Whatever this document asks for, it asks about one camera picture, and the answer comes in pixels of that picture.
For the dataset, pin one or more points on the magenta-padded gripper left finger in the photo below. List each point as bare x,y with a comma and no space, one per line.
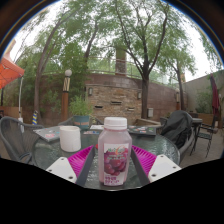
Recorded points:
80,160

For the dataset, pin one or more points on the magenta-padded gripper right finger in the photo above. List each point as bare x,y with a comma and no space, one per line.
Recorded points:
146,160

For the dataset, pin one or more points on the pink drink bottle white cap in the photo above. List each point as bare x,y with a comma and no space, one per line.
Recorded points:
115,156

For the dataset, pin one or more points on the flat round red coaster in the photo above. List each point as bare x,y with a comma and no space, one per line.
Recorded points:
96,146

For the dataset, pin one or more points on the white textured cup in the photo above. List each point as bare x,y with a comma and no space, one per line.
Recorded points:
70,139

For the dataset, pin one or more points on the black laptop with stickers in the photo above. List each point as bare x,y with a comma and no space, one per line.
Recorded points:
142,130

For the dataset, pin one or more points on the silver laptop with stickers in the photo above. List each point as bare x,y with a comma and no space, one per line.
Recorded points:
48,133

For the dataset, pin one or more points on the potted green plant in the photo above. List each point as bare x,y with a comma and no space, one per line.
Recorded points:
81,113

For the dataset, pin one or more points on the blue yellow striped bollard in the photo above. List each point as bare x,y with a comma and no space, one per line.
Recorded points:
35,118

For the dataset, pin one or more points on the round dark patio table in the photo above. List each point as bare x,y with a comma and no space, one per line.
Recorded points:
197,120

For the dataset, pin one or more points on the black slatted metal chair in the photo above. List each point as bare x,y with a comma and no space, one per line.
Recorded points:
206,133

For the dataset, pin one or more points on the folded dark red parasol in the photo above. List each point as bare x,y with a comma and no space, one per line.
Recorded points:
215,96

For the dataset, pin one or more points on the orange canopy tent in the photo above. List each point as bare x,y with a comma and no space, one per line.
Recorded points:
10,71

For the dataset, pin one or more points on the wall lantern light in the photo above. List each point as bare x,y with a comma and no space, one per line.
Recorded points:
90,91
139,95

